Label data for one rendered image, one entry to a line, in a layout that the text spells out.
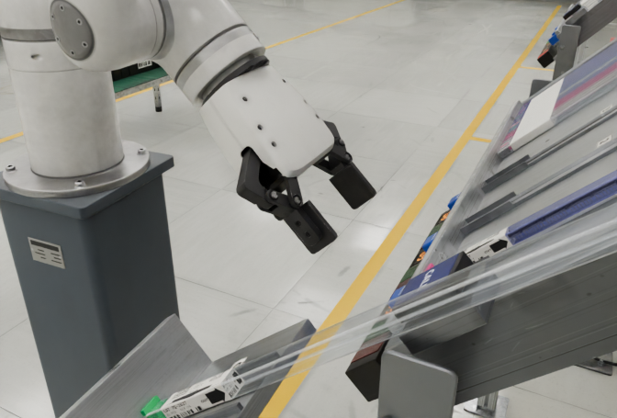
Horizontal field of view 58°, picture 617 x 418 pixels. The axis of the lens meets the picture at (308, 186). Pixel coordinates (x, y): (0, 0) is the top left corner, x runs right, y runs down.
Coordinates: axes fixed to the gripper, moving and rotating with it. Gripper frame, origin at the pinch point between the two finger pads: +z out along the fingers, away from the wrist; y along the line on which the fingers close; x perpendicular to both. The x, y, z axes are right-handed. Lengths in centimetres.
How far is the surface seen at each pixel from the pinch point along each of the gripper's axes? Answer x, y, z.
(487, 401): -44, -61, 61
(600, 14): 14, -135, 11
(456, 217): 3.5, -11.0, 8.5
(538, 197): 12.2, -9.0, 10.2
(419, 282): 8.8, 10.3, 5.6
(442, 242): 3.5, -5.2, 8.4
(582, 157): 16.6, -12.1, 9.9
